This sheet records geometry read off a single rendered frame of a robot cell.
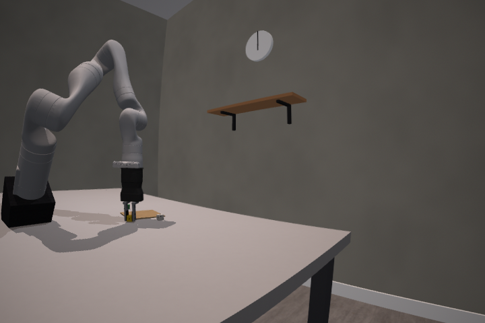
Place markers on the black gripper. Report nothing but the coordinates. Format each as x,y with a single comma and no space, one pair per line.
131,166

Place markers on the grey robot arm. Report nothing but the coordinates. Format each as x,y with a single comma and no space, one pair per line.
46,109

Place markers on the tan square mat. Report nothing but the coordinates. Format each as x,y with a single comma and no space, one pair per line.
144,214

